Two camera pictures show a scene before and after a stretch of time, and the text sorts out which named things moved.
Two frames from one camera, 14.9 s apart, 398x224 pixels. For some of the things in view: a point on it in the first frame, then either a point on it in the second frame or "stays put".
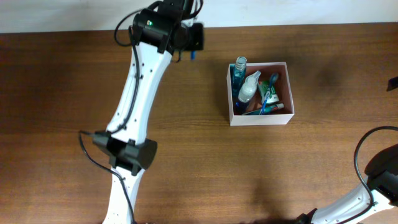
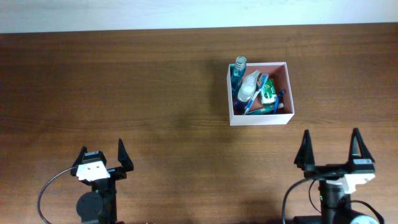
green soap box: (263, 85) stays put
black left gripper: (196, 37) -> (115, 172)
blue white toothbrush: (273, 79) -> (262, 79)
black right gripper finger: (392, 83) -> (347, 176)
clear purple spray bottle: (249, 88) stays put
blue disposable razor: (193, 55) -> (280, 93)
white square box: (285, 93) stays put
